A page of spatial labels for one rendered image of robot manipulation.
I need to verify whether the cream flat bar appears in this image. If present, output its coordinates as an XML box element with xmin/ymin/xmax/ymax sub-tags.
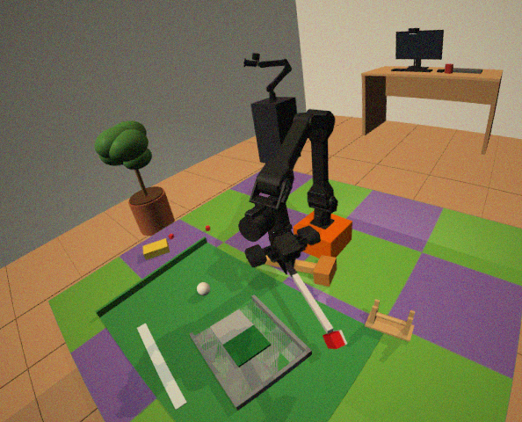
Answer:
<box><xmin>137</xmin><ymin>323</ymin><xmax>187</xmax><ymax>409</ymax></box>

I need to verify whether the orange wooden mallet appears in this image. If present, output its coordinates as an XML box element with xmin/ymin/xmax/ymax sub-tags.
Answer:
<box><xmin>266</xmin><ymin>255</ymin><xmax>337</xmax><ymax>287</ymax></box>

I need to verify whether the dark green flat mat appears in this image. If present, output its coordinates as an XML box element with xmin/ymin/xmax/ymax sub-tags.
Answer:
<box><xmin>100</xmin><ymin>243</ymin><xmax>383</xmax><ymax>422</ymax></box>

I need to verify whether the yellow rectangular block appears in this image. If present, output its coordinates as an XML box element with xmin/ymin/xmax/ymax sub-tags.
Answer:
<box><xmin>143</xmin><ymin>238</ymin><xmax>170</xmax><ymax>259</ymax></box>

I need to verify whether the white golf ball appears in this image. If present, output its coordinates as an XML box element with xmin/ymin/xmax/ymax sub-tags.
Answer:
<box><xmin>197</xmin><ymin>282</ymin><xmax>211</xmax><ymax>295</ymax></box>

